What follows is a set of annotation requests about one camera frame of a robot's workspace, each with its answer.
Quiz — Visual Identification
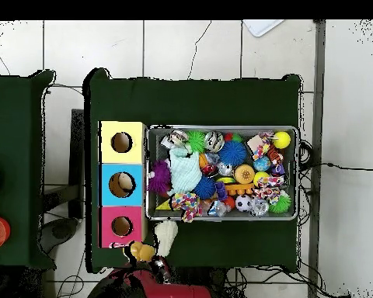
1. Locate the crushed silver drink can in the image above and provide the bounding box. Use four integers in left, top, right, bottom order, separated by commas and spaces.
166, 129, 190, 147
204, 130, 225, 153

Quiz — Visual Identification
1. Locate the yellow ball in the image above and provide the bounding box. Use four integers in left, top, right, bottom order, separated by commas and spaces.
271, 130, 291, 150

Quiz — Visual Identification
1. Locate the wooden box with three holes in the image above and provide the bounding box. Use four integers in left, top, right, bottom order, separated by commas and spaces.
98, 120, 148, 248

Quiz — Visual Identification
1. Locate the grey rounded base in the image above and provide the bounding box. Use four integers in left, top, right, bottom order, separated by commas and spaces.
38, 217, 79, 254

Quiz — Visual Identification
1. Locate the large blue spiky ball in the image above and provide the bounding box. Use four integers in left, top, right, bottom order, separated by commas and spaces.
218, 140, 248, 167

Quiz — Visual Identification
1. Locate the brown teddy plush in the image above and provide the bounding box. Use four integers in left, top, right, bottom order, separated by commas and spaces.
130, 241, 156, 262

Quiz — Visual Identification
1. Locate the small tiger plush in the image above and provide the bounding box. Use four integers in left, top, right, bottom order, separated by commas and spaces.
267, 145, 284, 167

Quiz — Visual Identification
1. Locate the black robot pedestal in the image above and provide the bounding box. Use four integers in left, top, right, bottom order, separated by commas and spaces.
170, 266, 228, 298

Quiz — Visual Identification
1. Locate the cream knitted cloth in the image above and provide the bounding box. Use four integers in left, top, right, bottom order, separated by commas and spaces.
154, 220, 179, 258

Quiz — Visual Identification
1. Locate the mint knitted cloth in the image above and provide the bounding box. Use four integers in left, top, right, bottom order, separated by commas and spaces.
169, 147, 204, 193

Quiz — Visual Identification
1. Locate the polka dot cloth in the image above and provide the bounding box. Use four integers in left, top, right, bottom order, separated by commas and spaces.
251, 131, 274, 161
170, 192, 203, 223

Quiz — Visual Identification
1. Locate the dark green tablecloth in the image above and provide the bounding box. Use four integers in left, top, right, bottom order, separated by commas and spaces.
0, 69, 57, 269
83, 68, 302, 274

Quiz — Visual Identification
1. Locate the purple spiky toy creature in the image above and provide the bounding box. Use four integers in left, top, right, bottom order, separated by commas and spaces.
147, 159, 173, 195

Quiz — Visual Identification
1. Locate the black upright panel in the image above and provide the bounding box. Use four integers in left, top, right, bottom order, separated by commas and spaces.
68, 108, 85, 220

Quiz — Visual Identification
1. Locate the black cable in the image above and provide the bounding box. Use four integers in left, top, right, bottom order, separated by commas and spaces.
298, 161, 373, 172

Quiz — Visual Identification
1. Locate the white tray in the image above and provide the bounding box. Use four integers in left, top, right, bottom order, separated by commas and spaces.
242, 19, 285, 38

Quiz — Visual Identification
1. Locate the shallow wire mesh bin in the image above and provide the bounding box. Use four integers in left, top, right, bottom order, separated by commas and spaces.
145, 125, 299, 222

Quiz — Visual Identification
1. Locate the green spiky rubber ball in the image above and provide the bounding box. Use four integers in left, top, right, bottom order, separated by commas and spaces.
186, 130, 207, 153

